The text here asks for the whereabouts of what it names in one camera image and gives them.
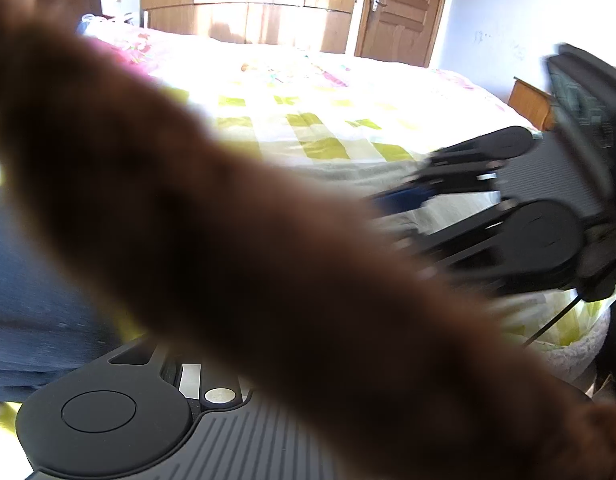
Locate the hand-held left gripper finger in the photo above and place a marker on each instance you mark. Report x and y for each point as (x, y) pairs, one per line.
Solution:
(210, 395)

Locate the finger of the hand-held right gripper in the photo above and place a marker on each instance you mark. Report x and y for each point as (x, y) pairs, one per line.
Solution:
(463, 170)
(478, 245)

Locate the wooden nightstand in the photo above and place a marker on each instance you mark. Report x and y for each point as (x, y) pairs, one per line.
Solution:
(530, 105)

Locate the printed checked quilt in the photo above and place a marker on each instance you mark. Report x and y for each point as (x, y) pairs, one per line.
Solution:
(313, 110)

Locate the wooden door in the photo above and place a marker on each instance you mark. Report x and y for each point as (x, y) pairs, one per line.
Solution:
(403, 15)

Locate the brown fuzzy cloth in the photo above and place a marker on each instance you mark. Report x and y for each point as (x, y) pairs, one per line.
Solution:
(213, 210)

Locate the person's blue jeans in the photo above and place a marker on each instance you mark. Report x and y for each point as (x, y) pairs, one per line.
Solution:
(33, 310)

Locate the wooden wardrobe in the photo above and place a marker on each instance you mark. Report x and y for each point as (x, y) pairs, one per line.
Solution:
(248, 5)

